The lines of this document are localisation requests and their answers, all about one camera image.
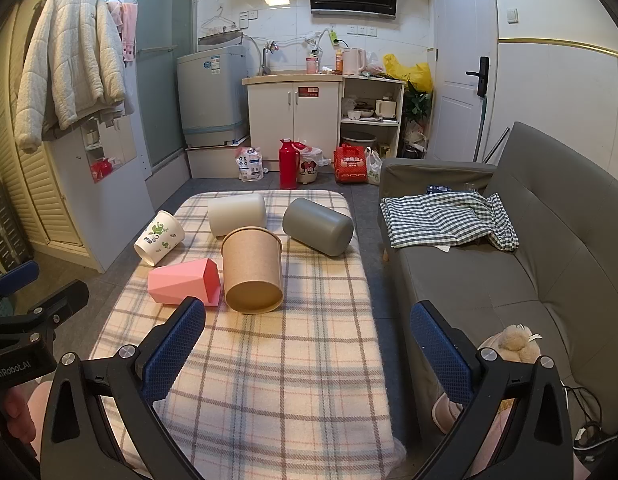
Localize metal faucet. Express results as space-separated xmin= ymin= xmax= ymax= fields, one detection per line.
xmin=261 ymin=40 xmax=281 ymax=73

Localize person's left hand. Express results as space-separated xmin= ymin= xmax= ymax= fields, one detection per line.
xmin=0 ymin=389 xmax=38 ymax=450

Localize green white checked cloth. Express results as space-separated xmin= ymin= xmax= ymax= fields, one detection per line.
xmin=380 ymin=191 xmax=520 ymax=253

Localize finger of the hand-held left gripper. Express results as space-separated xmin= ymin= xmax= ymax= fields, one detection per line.
xmin=16 ymin=280 xmax=91 ymax=335
xmin=0 ymin=259 xmax=41 ymax=302

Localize pink faceted plastic cup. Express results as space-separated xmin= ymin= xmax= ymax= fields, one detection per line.
xmin=148 ymin=258 xmax=224 ymax=308

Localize grey washing machine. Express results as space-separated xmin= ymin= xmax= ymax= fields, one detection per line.
xmin=176 ymin=45 xmax=250 ymax=148

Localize brown kraft paper cup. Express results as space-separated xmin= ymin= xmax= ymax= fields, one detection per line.
xmin=220 ymin=226 xmax=285 ymax=315

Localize pale pink electric kettle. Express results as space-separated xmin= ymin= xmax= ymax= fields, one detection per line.
xmin=342 ymin=47 xmax=367 ymax=77

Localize beige plush toy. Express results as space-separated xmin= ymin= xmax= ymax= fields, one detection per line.
xmin=496 ymin=325 xmax=542 ymax=363

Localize grey plastic cup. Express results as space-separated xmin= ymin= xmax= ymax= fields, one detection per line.
xmin=282 ymin=197 xmax=355 ymax=259

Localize cartoon printed trash bin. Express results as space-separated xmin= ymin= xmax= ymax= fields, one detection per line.
xmin=296 ymin=152 xmax=320 ymax=184

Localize red gift bag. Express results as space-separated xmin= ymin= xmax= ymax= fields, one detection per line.
xmin=334 ymin=143 xmax=370 ymax=184

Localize white sink cabinet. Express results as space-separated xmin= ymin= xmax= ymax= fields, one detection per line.
xmin=241 ymin=72 xmax=344 ymax=161

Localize plaid blanket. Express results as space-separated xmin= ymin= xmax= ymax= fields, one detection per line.
xmin=89 ymin=191 xmax=407 ymax=480

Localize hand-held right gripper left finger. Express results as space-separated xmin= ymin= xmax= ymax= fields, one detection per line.
xmin=39 ymin=296 xmax=207 ymax=480

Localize pink hanging clothes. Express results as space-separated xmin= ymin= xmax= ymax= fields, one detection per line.
xmin=108 ymin=1 xmax=139 ymax=63

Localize grey basin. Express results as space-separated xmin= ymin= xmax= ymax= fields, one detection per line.
xmin=340 ymin=131 xmax=377 ymax=150

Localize white washing machine platform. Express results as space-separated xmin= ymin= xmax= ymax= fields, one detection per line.
xmin=185 ymin=135 xmax=251 ymax=179

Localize cream plastic cup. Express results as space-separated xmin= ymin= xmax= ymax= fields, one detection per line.
xmin=207 ymin=193 xmax=267 ymax=239

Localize red thermos flask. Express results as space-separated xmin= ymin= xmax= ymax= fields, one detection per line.
xmin=279 ymin=139 xmax=297 ymax=190

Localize white plastic shopping bag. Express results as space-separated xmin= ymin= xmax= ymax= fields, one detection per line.
xmin=365 ymin=147 xmax=385 ymax=185

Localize white mirrored cabinet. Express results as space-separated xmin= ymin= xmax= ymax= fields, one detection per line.
xmin=44 ymin=107 xmax=155 ymax=273

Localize black cables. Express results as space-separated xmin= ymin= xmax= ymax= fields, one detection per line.
xmin=559 ymin=385 xmax=616 ymax=453

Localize wire clothes hanger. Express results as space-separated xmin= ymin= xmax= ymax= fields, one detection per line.
xmin=200 ymin=6 xmax=238 ymax=32

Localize frosted glass sliding door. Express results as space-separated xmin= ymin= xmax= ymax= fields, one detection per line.
xmin=134 ymin=0 xmax=197 ymax=177

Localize louvered wardrobe door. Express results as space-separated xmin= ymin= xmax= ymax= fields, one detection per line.
xmin=0 ymin=10 xmax=85 ymax=248

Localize white open shelf unit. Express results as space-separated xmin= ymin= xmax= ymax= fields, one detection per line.
xmin=339 ymin=75 xmax=406 ymax=158

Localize yellow plastic bag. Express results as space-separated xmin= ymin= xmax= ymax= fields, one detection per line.
xmin=383 ymin=53 xmax=434 ymax=92

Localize white green-printed paper cup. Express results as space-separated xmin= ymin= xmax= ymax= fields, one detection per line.
xmin=134 ymin=210 xmax=186 ymax=266

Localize white door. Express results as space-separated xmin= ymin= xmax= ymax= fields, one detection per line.
xmin=426 ymin=0 xmax=500 ymax=163

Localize green potted plant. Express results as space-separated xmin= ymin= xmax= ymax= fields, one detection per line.
xmin=403 ymin=80 xmax=432 ymax=126

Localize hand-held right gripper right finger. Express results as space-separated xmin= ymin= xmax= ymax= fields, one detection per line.
xmin=409 ymin=300 xmax=580 ymax=480

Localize white padded jacket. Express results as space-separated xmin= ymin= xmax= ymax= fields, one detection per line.
xmin=14 ymin=0 xmax=127 ymax=153

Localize grey sofa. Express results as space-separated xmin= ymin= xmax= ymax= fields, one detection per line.
xmin=378 ymin=121 xmax=618 ymax=441

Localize black door handle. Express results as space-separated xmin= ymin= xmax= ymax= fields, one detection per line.
xmin=465 ymin=56 xmax=490 ymax=96

